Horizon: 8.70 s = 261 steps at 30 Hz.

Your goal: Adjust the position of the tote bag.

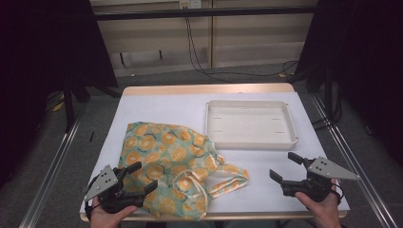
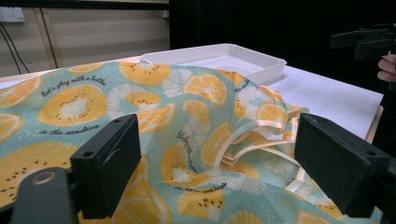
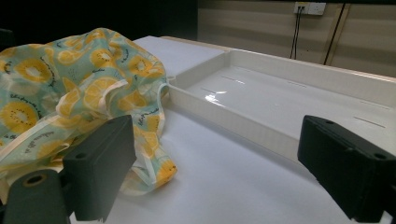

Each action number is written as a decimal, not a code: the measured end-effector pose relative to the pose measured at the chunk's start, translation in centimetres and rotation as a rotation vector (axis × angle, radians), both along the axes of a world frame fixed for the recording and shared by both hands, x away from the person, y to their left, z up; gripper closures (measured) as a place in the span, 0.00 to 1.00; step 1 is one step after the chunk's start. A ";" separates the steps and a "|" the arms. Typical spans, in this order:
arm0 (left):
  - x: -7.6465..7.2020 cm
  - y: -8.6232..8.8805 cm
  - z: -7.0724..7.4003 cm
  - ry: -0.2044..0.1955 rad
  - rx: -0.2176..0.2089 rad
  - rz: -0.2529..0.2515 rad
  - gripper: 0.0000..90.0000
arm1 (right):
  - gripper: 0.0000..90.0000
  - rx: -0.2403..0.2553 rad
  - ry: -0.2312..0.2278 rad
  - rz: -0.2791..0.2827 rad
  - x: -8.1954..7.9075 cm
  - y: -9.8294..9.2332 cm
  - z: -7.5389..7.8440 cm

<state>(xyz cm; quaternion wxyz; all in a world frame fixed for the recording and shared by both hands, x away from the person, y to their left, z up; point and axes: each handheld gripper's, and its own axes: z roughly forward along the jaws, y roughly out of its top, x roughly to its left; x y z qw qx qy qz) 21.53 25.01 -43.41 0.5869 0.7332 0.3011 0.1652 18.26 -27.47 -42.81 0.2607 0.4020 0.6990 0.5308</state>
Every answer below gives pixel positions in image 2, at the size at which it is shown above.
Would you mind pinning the fruit print cloth bag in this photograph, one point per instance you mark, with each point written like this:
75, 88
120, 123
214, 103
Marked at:
174, 124

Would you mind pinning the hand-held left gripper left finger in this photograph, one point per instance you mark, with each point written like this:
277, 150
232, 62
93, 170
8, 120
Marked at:
106, 161

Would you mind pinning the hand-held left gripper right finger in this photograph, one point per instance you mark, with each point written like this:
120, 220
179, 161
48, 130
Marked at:
336, 158

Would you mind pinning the black curtain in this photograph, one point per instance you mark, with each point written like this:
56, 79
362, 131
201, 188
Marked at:
280, 28

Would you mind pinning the white wall socket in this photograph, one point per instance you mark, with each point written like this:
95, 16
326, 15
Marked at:
11, 14

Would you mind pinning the white plastic tray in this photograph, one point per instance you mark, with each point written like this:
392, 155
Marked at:
218, 59

